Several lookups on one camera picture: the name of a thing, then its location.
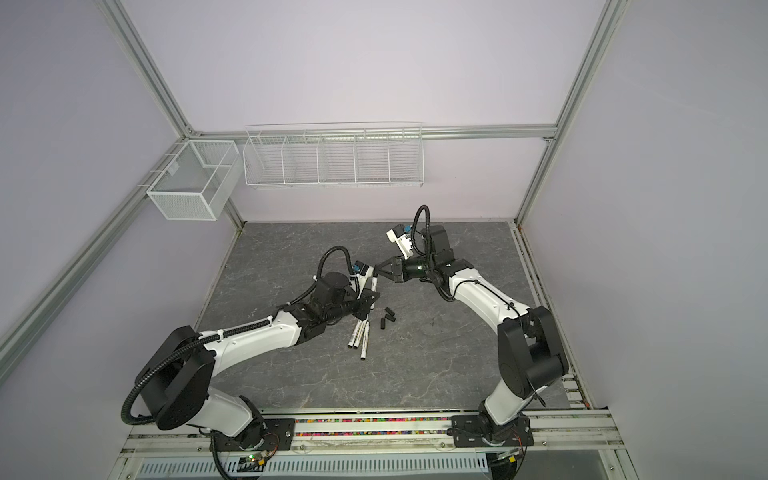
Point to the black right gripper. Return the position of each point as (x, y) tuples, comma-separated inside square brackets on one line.
[(399, 270)]

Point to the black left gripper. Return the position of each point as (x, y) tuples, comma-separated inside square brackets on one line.
[(364, 302)]

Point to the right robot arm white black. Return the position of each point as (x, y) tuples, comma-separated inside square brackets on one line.
[(531, 355)]

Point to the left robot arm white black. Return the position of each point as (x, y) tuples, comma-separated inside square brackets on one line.
[(174, 388)]

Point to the small white mesh basket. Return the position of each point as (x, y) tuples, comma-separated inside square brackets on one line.
[(198, 181)]

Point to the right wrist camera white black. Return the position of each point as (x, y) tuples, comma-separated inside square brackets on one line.
[(401, 237)]

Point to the long white wire basket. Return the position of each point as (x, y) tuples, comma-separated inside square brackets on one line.
[(334, 154)]

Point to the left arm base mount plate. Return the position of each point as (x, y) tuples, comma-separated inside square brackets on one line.
[(271, 434)]

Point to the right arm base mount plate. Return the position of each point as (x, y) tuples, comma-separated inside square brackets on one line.
[(479, 430)]

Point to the white slotted cable duct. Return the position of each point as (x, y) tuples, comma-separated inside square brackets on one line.
[(324, 466)]

